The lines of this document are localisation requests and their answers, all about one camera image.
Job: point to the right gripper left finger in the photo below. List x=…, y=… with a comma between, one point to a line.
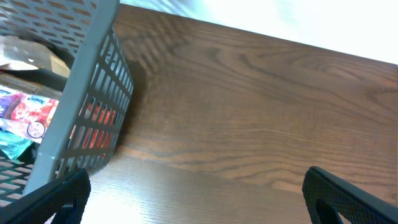
x=63, y=200

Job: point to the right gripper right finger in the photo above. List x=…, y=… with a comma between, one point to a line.
x=328, y=198

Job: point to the grey plastic basket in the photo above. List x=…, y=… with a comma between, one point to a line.
x=81, y=34

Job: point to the orange pasta package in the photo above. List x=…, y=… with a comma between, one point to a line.
x=98, y=127

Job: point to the colourful tissue multipack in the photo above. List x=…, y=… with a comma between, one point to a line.
x=26, y=115

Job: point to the beige paper pouch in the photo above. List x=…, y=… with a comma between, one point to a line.
x=23, y=55

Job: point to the mint green wipes packet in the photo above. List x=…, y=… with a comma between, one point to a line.
x=13, y=146

